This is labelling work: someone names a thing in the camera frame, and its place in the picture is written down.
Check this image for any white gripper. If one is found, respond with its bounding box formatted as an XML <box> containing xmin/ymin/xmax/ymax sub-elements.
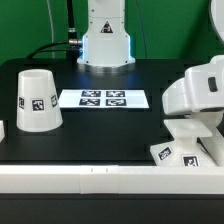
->
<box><xmin>162</xmin><ymin>55</ymin><xmax>224</xmax><ymax>115</ymax></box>

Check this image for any white lamp base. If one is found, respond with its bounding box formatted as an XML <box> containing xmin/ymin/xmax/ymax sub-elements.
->
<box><xmin>150</xmin><ymin>119</ymin><xmax>216</xmax><ymax>167</ymax></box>

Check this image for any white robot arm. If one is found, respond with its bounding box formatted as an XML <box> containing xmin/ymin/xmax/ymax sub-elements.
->
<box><xmin>78</xmin><ymin>0</ymin><xmax>224</xmax><ymax>115</ymax></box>

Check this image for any white lamp shade cone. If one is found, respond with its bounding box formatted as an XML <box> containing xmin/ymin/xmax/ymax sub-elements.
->
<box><xmin>16</xmin><ymin>69</ymin><xmax>63</xmax><ymax>132</ymax></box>

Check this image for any white marker sheet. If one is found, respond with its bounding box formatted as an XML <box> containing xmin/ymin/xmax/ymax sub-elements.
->
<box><xmin>59</xmin><ymin>89</ymin><xmax>149</xmax><ymax>109</ymax></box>

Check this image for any white left fence piece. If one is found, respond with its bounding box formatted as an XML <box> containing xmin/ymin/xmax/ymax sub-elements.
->
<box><xmin>0</xmin><ymin>120</ymin><xmax>5</xmax><ymax>142</ymax></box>

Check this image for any black thick cable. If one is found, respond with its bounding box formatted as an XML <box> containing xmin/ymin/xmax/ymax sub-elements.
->
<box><xmin>26</xmin><ymin>0</ymin><xmax>84</xmax><ymax>60</ymax></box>

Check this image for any white thin cable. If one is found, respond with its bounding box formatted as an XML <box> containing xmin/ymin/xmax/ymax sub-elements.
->
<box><xmin>46</xmin><ymin>0</ymin><xmax>56</xmax><ymax>59</ymax></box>

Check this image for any white front fence rail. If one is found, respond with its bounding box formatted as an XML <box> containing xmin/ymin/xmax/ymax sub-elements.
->
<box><xmin>0</xmin><ymin>165</ymin><xmax>224</xmax><ymax>194</ymax></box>

